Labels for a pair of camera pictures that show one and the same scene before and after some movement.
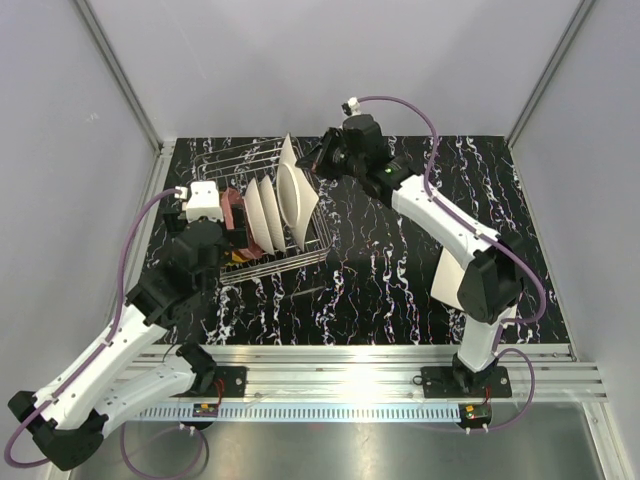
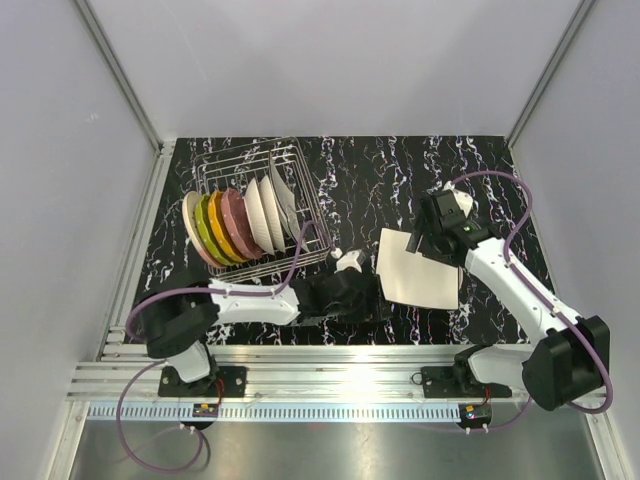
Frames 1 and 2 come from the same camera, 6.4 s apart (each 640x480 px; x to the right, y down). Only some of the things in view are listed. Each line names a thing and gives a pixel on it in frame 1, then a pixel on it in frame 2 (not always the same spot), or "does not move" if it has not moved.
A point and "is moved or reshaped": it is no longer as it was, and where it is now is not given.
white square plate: [447, 280] is moved or reshaped
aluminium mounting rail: [393, 373] does not move
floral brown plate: [256, 217] does not move
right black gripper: [313, 162] → [421, 226]
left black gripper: [239, 236] → [370, 310]
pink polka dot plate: [230, 197] does not move
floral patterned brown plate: [270, 208] does not move
